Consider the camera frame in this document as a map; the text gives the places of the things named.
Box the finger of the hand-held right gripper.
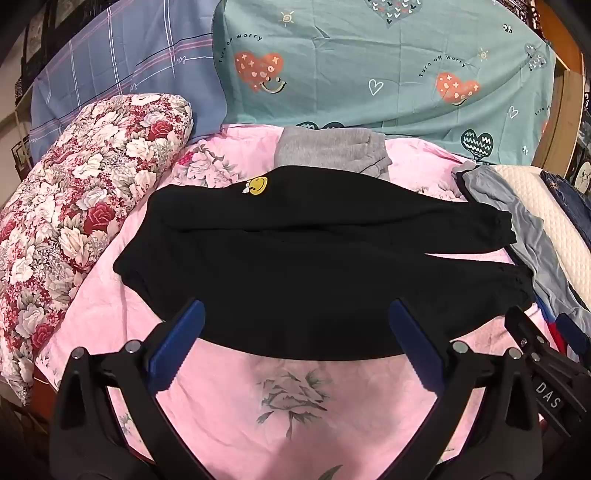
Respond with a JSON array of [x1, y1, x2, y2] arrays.
[[504, 306, 556, 371]]

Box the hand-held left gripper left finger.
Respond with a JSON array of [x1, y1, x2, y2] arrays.
[[50, 299, 218, 480]]

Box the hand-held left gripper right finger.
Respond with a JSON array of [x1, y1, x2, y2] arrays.
[[382, 298, 544, 480]]

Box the black pants with smiley patch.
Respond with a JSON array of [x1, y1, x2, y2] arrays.
[[113, 165, 534, 361]]

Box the folded grey pants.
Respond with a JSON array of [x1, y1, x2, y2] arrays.
[[273, 126, 393, 182]]

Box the red and blue cloth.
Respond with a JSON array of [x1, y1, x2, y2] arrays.
[[536, 295, 583, 361]]

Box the grey silky garment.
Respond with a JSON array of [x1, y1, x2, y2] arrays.
[[452, 161, 591, 333]]

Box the cream quilted pillow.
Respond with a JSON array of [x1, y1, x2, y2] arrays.
[[489, 164, 591, 296]]

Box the pink floral bed sheet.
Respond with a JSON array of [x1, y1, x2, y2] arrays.
[[34, 124, 555, 480]]

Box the dark blue jeans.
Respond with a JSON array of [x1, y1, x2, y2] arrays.
[[540, 170, 591, 232]]

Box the red and white floral quilt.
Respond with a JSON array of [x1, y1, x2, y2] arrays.
[[0, 92, 195, 407]]

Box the teal heart print sheet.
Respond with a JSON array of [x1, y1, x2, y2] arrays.
[[211, 0, 561, 165]]

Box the blue plaid pillow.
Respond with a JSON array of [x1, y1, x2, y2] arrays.
[[28, 0, 229, 144]]

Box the dark framed shelf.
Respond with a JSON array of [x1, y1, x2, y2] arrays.
[[0, 4, 61, 176]]

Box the wooden bed frame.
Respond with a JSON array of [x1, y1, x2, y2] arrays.
[[531, 0, 588, 168]]

